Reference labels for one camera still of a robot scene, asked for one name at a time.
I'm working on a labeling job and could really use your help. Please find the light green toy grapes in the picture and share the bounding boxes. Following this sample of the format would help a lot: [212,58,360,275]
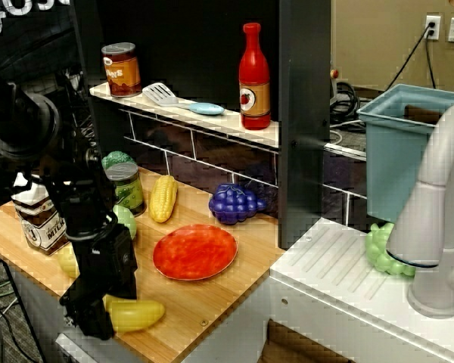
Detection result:
[365,222,417,276]

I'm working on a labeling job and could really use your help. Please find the grey toy faucet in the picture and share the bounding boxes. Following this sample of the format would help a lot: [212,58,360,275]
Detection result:
[385,104,454,318]

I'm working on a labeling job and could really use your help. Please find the red orange plate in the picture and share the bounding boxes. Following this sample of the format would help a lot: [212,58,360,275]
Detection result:
[152,223,239,281]

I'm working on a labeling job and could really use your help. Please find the orange toy beans can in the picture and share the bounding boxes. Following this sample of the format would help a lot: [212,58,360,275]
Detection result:
[101,42,143,98]

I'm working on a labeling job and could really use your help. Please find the white cable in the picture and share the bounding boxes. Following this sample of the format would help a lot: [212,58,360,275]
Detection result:
[329,126,364,147]

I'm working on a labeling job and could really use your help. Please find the black power cable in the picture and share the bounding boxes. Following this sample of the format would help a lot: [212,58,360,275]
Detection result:
[384,22,438,92]

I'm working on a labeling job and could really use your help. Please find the purple toy grapes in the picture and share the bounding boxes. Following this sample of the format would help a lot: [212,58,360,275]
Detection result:
[207,183,269,225]

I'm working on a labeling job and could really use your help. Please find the dark tile backsplash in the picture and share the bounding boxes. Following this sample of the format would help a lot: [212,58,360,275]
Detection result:
[119,107,368,228]

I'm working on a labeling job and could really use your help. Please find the yellow toy corn cob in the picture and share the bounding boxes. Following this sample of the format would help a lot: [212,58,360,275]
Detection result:
[148,175,179,224]

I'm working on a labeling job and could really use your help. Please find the white toy kitchen shelf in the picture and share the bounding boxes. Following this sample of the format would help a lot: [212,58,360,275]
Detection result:
[89,83,280,150]

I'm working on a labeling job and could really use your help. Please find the dark grey kitchen pillar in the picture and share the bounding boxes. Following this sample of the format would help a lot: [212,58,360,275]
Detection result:
[278,0,332,250]

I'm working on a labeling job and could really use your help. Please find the black cable bundle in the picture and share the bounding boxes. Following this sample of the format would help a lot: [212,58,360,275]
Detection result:
[329,81,360,126]

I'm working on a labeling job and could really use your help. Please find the green toy peas can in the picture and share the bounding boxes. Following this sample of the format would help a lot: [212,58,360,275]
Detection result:
[104,162,145,217]

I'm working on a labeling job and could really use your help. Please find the chocolate milk carton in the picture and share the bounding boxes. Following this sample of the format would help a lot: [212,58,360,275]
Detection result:
[13,172,71,257]

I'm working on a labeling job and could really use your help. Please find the green toy broccoli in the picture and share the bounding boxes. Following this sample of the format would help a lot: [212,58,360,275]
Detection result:
[101,150,133,171]

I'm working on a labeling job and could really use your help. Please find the light blue plastic bin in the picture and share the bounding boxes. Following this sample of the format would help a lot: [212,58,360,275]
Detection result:
[356,83,454,224]

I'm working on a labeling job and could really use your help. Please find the white spatula with blue handle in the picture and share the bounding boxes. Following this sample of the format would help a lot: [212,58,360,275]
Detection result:
[141,82,225,116]

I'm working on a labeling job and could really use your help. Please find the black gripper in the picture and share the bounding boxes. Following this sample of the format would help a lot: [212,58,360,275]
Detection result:
[59,216,139,341]

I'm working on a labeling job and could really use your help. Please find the red toy ketchup bottle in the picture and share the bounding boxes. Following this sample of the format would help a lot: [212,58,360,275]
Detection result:
[238,22,272,131]

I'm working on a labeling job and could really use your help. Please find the yellow toy banana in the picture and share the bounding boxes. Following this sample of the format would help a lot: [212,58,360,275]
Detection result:
[104,294,166,334]

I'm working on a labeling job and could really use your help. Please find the black banner with white letters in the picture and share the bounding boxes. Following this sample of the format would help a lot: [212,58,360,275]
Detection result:
[0,0,79,79]

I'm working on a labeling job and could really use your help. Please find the wooden countertop board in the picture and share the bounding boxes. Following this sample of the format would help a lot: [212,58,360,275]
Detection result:
[0,166,287,363]

